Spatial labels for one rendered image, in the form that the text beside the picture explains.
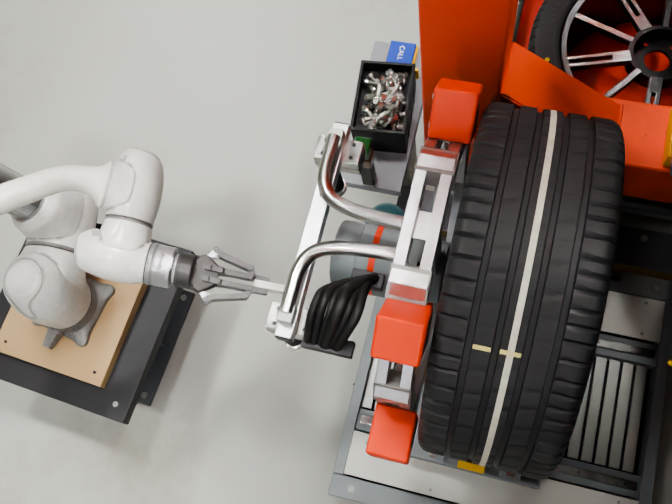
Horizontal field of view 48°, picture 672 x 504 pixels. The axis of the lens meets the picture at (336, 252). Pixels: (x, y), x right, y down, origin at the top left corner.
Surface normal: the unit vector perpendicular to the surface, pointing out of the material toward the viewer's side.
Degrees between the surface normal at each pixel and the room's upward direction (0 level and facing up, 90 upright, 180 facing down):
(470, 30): 90
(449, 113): 45
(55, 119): 0
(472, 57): 90
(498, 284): 17
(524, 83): 36
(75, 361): 2
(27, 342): 2
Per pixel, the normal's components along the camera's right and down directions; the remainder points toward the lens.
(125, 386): -0.13, -0.32
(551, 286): -0.18, -0.07
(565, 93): 0.46, -0.15
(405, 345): -0.25, 0.27
